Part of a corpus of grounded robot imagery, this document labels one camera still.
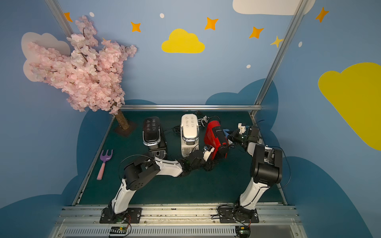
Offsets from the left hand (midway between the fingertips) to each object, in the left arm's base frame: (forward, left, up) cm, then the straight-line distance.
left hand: (216, 157), depth 89 cm
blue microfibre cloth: (+12, -5, +10) cm, 16 cm away
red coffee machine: (+9, +2, +11) cm, 14 cm away
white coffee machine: (+6, +17, +16) cm, 24 cm away
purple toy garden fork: (0, +70, -5) cm, 71 cm away
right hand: (+16, -7, +5) cm, 19 cm away
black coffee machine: (+3, +36, +16) cm, 39 cm away
